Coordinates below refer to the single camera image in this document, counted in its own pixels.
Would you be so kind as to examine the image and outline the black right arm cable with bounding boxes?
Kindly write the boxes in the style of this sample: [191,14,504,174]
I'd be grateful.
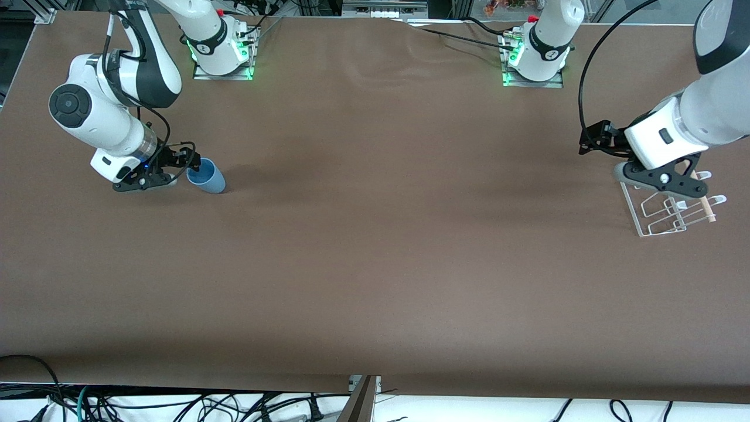
[103,11,197,176]

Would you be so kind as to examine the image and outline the brown table cover sheet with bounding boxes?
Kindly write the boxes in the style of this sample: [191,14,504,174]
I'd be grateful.
[0,11,750,405]

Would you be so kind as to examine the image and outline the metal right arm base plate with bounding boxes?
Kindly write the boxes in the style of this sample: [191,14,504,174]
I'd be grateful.
[192,26,258,81]

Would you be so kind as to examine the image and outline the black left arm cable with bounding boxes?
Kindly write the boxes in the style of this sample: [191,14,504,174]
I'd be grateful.
[578,0,663,141]

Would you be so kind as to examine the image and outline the black table cable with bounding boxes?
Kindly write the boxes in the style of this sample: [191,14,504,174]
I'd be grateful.
[465,16,514,36]
[404,19,516,52]

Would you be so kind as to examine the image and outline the light blue plastic cup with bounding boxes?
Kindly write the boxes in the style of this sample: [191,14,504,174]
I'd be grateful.
[186,157,227,195]

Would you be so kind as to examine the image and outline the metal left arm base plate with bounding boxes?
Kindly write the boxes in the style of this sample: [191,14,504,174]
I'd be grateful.
[500,32,565,89]

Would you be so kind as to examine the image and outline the aluminium frame profile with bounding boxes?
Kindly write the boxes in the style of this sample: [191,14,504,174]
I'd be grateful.
[337,375,383,422]

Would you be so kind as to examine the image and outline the thin grey cable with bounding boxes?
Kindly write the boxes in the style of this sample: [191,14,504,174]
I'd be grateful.
[249,16,286,47]

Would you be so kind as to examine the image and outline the white power strip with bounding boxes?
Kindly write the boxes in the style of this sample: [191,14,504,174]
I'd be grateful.
[343,0,429,19]

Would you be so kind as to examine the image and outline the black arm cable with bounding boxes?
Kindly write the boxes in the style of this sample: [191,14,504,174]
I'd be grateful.
[103,11,197,176]
[578,0,663,141]

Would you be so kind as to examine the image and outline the black looped floor cable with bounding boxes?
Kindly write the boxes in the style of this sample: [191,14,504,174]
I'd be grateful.
[0,354,65,422]

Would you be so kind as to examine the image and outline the orange red background objects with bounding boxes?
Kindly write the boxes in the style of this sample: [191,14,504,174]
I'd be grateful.
[485,0,528,16]

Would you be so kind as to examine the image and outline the white wire cup rack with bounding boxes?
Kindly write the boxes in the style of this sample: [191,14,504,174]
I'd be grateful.
[620,170,728,238]

